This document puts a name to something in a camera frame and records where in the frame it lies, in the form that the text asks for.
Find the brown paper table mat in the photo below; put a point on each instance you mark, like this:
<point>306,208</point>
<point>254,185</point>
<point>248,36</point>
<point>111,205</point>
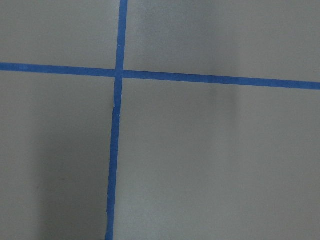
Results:
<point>159,119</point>

